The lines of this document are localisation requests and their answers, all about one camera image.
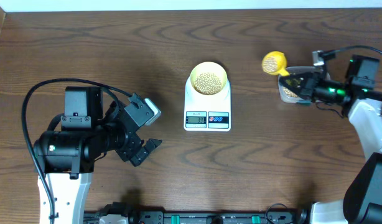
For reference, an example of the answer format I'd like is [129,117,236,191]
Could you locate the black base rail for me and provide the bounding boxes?
[83,202,309,224]

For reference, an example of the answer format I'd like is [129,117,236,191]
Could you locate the clear plastic container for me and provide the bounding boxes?
[278,67,335,103]

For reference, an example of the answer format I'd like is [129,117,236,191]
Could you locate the white digital kitchen scale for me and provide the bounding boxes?
[184,77,231,132]

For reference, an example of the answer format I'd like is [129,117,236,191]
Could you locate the yellow measuring scoop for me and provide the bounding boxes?
[262,51,290,76]

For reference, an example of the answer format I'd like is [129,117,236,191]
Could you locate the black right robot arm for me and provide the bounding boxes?
[279,55,382,223]

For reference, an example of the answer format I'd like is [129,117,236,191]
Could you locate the yellow bowl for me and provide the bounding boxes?
[190,62,228,95]

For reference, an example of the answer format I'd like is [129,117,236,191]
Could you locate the soybeans in container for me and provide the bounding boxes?
[282,87,298,98]

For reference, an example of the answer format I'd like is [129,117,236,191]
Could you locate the soybeans in bowl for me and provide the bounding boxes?
[194,73,222,95]

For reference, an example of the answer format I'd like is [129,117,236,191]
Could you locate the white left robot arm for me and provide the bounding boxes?
[34,86,161,223]

